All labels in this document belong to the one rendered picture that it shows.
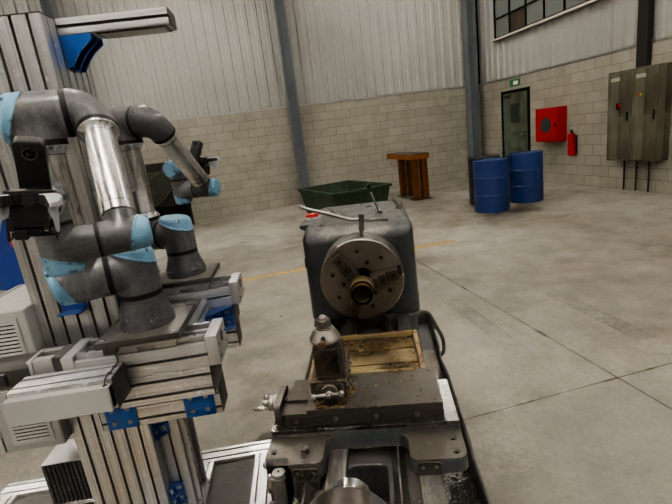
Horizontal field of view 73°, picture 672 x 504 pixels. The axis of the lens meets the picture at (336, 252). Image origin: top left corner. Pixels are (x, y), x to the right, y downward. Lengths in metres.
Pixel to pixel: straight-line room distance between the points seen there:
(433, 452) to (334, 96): 11.28
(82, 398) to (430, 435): 0.87
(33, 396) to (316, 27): 11.40
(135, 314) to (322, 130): 10.74
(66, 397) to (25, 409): 0.11
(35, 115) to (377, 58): 11.51
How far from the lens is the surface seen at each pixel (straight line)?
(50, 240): 1.07
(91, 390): 1.34
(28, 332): 1.66
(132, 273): 1.32
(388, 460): 1.21
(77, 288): 1.33
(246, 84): 11.76
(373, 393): 1.21
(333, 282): 1.70
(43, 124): 1.30
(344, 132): 12.00
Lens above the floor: 1.62
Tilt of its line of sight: 15 degrees down
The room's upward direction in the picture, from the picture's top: 7 degrees counter-clockwise
